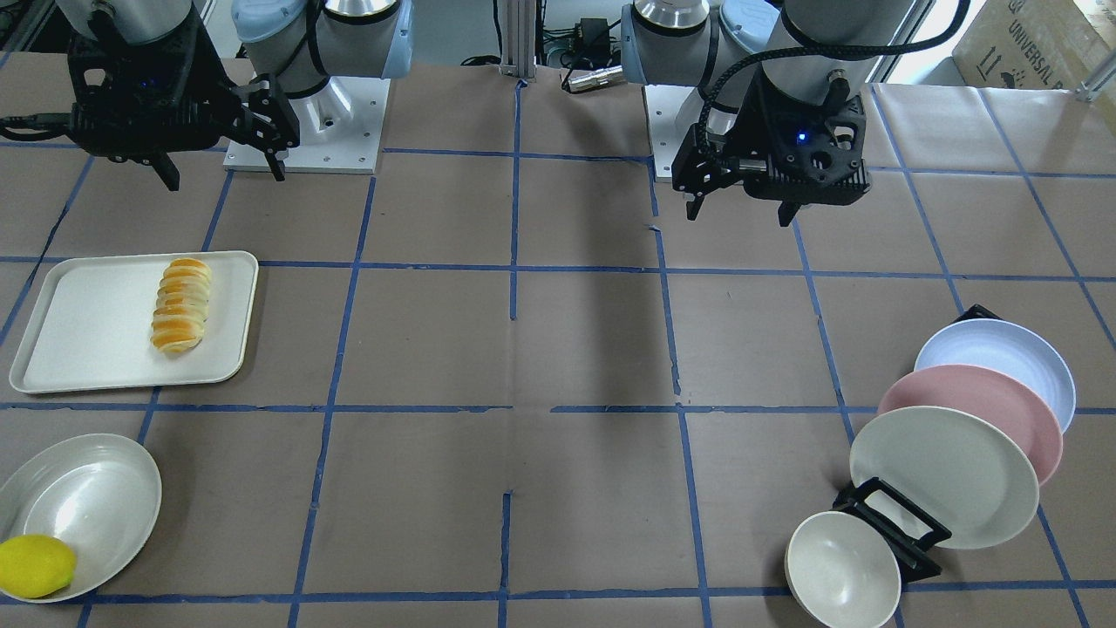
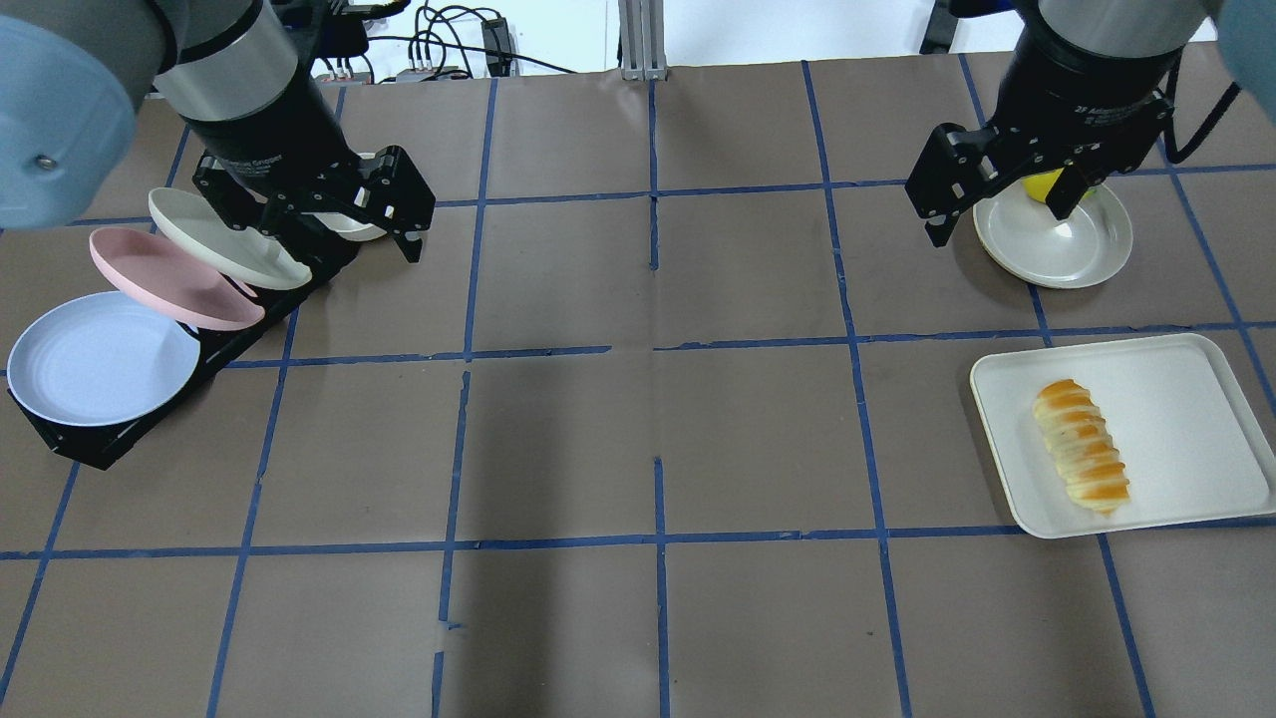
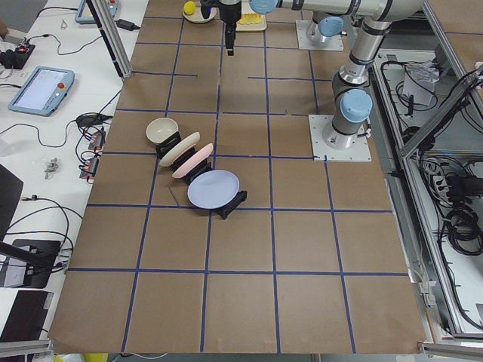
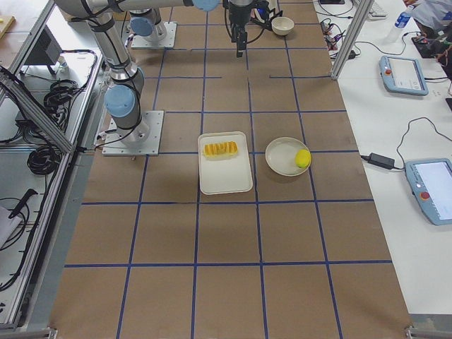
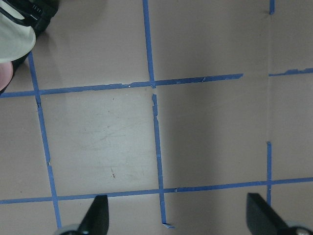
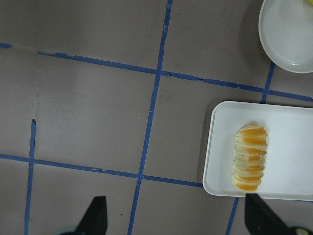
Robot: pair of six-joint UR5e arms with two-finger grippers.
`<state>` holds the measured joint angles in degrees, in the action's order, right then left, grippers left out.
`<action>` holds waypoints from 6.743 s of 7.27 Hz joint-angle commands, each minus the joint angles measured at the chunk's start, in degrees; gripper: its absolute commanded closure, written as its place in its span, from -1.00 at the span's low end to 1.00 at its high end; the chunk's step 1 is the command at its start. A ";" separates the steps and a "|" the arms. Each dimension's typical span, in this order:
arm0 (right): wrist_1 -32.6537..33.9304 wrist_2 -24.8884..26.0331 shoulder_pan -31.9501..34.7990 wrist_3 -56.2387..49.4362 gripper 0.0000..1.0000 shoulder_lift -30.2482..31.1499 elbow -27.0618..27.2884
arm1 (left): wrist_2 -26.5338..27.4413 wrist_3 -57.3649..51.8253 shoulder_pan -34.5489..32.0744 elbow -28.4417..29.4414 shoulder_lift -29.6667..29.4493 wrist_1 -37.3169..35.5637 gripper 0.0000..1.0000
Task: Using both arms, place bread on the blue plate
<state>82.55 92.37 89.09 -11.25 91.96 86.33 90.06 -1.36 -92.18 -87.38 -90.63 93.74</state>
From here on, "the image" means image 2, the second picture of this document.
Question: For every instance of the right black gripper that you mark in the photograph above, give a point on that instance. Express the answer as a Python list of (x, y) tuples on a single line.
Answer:
[(1079, 88)]

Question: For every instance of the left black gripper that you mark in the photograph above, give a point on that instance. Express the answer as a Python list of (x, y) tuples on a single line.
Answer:
[(271, 130)]

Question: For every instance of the striped bread roll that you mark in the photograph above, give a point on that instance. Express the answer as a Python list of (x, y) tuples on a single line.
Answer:
[(1078, 440)]

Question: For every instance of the blue plate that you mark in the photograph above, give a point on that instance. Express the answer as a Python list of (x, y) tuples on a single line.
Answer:
[(100, 360)]

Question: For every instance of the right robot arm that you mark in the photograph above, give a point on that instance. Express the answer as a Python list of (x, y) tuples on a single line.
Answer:
[(1138, 29)]

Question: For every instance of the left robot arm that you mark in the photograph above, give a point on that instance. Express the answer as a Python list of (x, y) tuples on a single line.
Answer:
[(74, 77)]

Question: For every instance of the cream plate in rack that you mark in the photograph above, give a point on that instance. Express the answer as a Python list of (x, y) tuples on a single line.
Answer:
[(245, 255)]

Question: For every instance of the pink plate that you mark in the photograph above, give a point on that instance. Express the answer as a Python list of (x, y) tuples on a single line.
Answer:
[(153, 271)]

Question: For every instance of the black plate rack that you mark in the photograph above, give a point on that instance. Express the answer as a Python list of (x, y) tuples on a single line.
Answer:
[(102, 447)]

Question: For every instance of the cream bowl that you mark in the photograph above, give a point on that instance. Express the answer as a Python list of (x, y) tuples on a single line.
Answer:
[(349, 228)]

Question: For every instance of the yellow lemon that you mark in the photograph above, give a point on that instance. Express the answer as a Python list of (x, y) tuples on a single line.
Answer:
[(1038, 187)]

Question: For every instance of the cream shallow dish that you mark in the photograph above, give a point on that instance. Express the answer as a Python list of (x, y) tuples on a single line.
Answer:
[(1022, 236)]

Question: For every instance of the white rectangular tray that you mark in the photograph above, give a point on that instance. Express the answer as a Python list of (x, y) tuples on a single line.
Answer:
[(1192, 447)]

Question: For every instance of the aluminium frame post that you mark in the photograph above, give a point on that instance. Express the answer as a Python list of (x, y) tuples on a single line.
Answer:
[(642, 54)]

